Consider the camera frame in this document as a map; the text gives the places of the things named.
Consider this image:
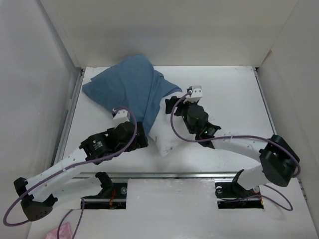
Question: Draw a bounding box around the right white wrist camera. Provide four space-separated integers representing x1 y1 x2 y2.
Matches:
185 86 203 103

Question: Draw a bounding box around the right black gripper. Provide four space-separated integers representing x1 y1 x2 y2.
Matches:
165 96 198 134

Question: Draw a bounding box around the white pillow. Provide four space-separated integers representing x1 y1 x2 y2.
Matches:
149 92 184 157

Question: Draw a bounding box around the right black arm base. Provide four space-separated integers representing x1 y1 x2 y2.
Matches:
215 182 264 209

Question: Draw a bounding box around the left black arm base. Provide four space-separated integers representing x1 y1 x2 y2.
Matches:
81 172 128 210

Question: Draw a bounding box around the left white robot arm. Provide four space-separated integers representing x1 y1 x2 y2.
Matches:
14 121 148 222

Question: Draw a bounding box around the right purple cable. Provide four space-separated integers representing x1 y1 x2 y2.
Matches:
170 91 301 212

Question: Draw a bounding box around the purple cable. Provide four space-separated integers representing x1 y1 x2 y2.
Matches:
2 106 138 239
170 91 301 212

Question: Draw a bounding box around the blue pillowcase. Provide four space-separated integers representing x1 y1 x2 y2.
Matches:
82 55 182 134

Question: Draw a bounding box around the pink plastic bag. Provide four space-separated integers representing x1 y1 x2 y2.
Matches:
44 223 73 239

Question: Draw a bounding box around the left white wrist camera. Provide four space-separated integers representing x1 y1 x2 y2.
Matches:
112 108 130 124

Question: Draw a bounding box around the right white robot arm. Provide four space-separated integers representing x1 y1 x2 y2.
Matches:
165 95 301 196

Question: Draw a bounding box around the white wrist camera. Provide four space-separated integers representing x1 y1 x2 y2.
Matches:
112 108 130 124
185 86 203 103

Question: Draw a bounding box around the aluminium rail frame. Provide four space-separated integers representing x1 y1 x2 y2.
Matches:
34 67 307 201

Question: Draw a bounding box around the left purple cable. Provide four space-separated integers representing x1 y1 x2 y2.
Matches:
2 106 138 239

